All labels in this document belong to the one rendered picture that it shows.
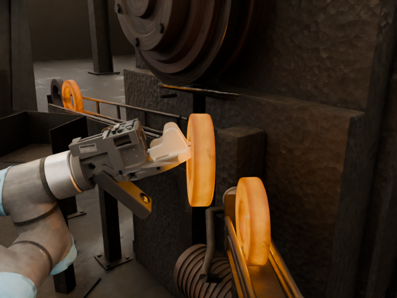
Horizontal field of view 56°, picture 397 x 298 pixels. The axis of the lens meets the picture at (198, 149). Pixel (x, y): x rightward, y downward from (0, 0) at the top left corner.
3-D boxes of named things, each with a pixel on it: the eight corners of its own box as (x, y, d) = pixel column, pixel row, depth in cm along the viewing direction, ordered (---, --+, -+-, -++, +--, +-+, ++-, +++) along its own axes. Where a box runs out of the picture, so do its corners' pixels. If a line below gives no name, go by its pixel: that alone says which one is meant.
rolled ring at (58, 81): (59, 78, 182) (65, 78, 184) (48, 78, 197) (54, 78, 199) (65, 116, 186) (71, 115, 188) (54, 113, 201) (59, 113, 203)
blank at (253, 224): (255, 265, 73) (238, 266, 73) (249, 187, 78) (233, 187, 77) (275, 265, 58) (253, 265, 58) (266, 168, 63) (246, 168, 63)
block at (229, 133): (242, 205, 105) (246, 122, 97) (263, 216, 99) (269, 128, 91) (213, 216, 98) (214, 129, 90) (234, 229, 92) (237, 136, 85)
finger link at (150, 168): (177, 158, 59) (123, 174, 59) (180, 167, 59) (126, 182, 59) (176, 149, 63) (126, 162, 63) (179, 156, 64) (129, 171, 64)
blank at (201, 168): (204, 108, 70) (186, 108, 69) (217, 122, 55) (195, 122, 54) (202, 187, 73) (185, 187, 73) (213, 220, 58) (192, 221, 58)
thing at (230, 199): (259, 242, 78) (260, 193, 76) (259, 243, 77) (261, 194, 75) (223, 243, 78) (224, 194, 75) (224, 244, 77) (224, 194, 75)
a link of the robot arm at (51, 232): (19, 297, 60) (-10, 238, 57) (46, 257, 71) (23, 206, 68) (65, 285, 59) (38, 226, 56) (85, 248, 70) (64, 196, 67)
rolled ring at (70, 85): (71, 126, 181) (78, 126, 183) (78, 104, 167) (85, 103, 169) (59, 96, 187) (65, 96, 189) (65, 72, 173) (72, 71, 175)
